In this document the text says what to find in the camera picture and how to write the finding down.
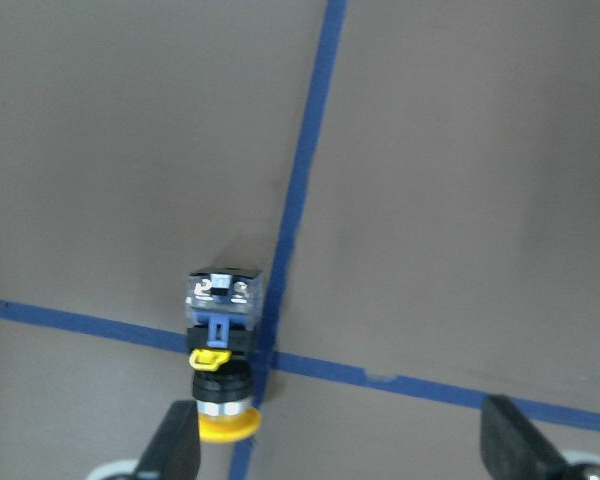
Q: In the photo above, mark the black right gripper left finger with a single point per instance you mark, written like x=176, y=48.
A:
x=174, y=451

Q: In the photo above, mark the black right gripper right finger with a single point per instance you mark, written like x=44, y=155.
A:
x=511, y=447

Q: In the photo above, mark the yellow mushroom push button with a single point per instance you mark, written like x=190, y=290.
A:
x=224, y=310

